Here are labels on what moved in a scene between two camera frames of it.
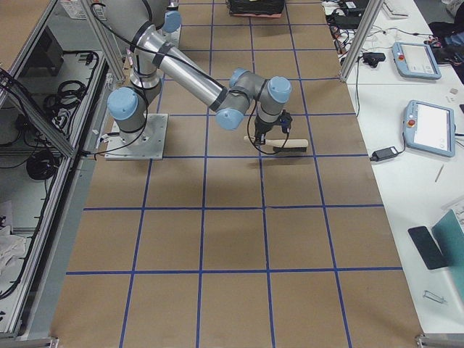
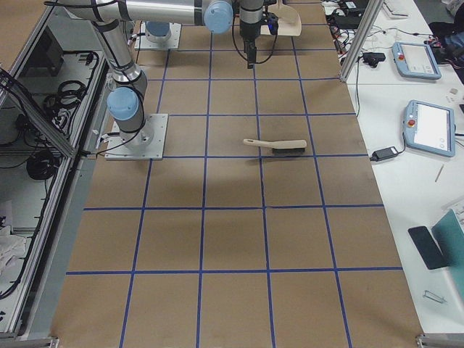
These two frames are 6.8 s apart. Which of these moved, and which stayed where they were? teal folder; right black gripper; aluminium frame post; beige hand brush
Moved: right black gripper
Stayed: teal folder; beige hand brush; aluminium frame post
